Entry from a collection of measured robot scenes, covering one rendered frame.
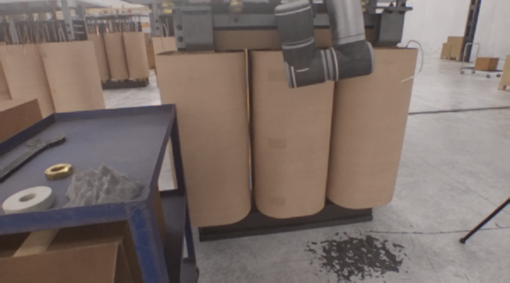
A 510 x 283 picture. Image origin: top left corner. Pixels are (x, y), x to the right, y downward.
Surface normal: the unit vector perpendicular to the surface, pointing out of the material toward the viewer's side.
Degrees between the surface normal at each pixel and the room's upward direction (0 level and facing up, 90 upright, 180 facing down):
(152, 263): 90
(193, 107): 90
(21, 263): 26
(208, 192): 90
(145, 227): 90
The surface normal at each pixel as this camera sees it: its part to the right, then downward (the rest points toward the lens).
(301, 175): 0.14, 0.32
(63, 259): 0.08, -0.71
